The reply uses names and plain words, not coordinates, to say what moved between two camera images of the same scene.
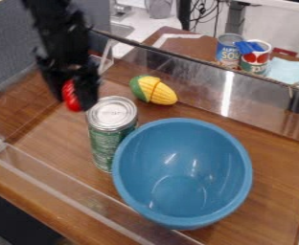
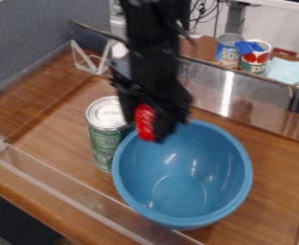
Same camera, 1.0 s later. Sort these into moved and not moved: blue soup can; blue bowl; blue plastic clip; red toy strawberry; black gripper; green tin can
Moved: red toy strawberry; black gripper
Not moved: blue plastic clip; blue bowl; green tin can; blue soup can
